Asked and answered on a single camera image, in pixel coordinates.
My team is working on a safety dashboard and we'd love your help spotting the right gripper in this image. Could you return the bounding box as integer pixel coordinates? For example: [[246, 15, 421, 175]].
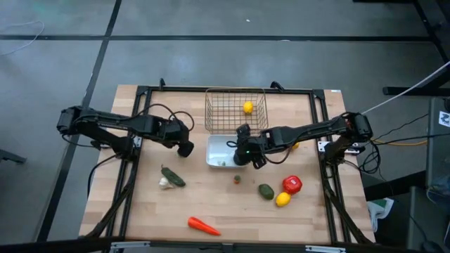
[[233, 136, 267, 170]]

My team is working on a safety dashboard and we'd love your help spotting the green avocado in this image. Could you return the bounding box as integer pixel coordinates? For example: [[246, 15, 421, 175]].
[[258, 183, 276, 201]]

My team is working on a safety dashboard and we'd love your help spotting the red bell pepper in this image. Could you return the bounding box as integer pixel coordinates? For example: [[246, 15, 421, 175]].
[[282, 175, 303, 195]]

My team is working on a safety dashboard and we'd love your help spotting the dark green cucumber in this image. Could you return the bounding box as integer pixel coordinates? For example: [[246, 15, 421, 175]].
[[160, 164, 186, 188]]

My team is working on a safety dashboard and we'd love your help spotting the orange carrot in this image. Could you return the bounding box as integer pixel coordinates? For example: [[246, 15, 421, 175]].
[[187, 216, 222, 237]]

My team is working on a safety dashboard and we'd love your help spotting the white plastic bin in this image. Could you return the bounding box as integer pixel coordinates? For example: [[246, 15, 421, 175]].
[[205, 134, 247, 169]]

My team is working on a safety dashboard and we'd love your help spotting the white green plastic bag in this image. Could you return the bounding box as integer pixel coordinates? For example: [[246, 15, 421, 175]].
[[366, 197, 395, 233]]

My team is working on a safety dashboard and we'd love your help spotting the black stand foot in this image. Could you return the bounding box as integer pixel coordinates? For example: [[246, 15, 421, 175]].
[[0, 149, 27, 164]]

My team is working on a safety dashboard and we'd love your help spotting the black floor stand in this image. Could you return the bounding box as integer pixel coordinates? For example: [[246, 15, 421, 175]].
[[353, 0, 450, 98]]

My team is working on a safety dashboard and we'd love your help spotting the grey equipment cart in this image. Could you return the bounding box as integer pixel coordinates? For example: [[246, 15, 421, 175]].
[[426, 97, 450, 205]]

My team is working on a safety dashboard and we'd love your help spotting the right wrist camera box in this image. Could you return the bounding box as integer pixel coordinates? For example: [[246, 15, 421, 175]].
[[236, 123, 252, 140]]

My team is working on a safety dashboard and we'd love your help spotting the black table frame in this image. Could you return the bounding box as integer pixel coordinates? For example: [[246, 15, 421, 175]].
[[79, 77, 375, 253]]

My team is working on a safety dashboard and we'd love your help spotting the gold wire basket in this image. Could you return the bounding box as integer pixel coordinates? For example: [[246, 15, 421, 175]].
[[204, 86, 269, 135]]

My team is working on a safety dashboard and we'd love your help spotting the silver aluminium bracket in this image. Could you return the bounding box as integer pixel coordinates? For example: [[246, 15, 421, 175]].
[[318, 140, 366, 154]]

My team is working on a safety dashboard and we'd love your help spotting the yellow hanging cable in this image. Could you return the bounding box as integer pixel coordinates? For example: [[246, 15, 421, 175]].
[[372, 138, 428, 147]]

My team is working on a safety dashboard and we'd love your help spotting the white hanging cable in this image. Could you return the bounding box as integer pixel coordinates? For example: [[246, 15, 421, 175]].
[[361, 61, 450, 115]]

